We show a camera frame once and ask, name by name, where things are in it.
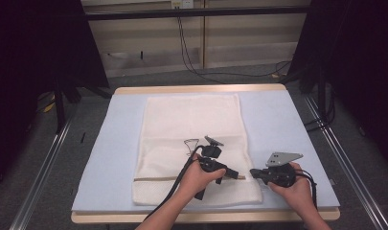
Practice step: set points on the wooden table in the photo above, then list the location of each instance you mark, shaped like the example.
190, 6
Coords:
198, 88

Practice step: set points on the black horizontal metal bar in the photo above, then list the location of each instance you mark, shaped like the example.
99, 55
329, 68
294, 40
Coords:
198, 13

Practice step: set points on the white wall socket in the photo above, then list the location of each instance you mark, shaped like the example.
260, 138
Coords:
182, 4

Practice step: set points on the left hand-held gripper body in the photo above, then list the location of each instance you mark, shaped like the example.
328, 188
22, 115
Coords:
210, 163

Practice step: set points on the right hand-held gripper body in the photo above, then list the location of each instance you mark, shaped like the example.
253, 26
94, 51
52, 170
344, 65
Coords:
279, 175

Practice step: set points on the metal floor rail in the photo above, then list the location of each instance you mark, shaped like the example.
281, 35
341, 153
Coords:
38, 182
351, 169

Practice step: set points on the white mesh laundry bag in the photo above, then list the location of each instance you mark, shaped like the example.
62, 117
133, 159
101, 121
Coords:
188, 118

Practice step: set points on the light blue table mat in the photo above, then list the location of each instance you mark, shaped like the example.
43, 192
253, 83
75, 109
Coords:
111, 153

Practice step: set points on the person's right hand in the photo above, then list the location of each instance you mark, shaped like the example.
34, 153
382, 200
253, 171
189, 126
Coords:
298, 191

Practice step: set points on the yellow floor tape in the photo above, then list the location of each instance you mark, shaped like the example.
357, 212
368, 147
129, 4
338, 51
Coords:
49, 107

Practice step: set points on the black metal stand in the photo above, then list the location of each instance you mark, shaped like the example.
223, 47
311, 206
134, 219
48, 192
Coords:
59, 108
322, 96

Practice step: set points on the dark curtain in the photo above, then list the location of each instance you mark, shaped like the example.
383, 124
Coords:
357, 64
28, 64

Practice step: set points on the small black floor object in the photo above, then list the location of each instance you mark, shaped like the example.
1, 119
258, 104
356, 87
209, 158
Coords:
83, 137

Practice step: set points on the person's left hand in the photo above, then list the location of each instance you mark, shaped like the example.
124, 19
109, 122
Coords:
194, 179

